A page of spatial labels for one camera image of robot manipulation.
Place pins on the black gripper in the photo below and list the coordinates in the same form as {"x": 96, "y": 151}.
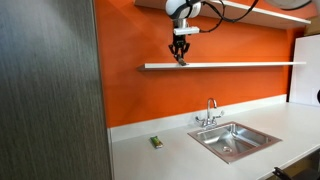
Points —
{"x": 179, "y": 40}

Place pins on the blue nut chocolate bar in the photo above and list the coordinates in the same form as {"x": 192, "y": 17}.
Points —
{"x": 182, "y": 62}

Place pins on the dark wood cabinet panel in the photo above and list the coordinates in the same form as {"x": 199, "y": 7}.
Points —
{"x": 50, "y": 90}

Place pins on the white backsplash strip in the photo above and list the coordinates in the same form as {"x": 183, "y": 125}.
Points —
{"x": 143, "y": 128}

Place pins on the brown cardboard box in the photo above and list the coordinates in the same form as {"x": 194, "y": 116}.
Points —
{"x": 313, "y": 30}

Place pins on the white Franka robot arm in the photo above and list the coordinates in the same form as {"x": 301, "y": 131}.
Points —
{"x": 178, "y": 8}

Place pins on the chrome faucet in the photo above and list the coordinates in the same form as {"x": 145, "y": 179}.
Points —
{"x": 209, "y": 115}

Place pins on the stainless steel sink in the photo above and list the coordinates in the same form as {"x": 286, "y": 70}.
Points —
{"x": 233, "y": 141}

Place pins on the thin white wall shelf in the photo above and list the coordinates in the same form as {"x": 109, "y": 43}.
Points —
{"x": 233, "y": 65}

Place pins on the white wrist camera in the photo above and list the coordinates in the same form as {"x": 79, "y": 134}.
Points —
{"x": 186, "y": 31}

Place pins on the thick white wall shelf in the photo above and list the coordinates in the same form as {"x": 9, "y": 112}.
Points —
{"x": 266, "y": 18}

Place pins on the white side panel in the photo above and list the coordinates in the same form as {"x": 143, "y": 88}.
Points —
{"x": 305, "y": 73}

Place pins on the green snack bar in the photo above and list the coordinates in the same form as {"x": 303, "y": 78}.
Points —
{"x": 156, "y": 142}

